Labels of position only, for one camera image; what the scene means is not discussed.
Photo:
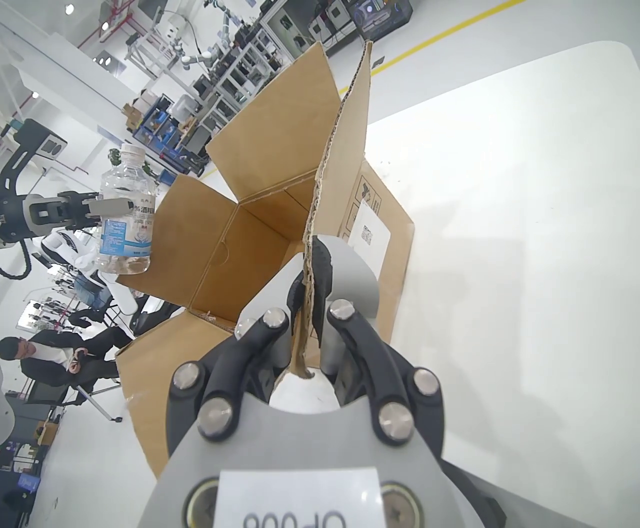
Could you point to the clear plastic bottle blue label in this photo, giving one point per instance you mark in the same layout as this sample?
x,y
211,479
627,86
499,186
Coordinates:
x,y
125,200

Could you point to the grey metal shelving rack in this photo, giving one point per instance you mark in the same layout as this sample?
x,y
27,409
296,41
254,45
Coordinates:
x,y
240,70

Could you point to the storage rack with blue bins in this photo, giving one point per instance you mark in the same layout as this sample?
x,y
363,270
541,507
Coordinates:
x,y
165,130

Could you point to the person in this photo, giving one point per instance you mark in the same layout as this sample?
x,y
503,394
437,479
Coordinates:
x,y
50,362

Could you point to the large brown cardboard carton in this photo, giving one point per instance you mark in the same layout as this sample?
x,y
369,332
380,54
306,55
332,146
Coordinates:
x,y
260,150

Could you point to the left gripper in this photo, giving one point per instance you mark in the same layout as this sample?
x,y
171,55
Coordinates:
x,y
35,215

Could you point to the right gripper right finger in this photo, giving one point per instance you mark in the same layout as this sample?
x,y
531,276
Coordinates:
x,y
372,350

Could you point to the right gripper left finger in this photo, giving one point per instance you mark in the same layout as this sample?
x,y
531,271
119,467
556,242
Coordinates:
x,y
235,352

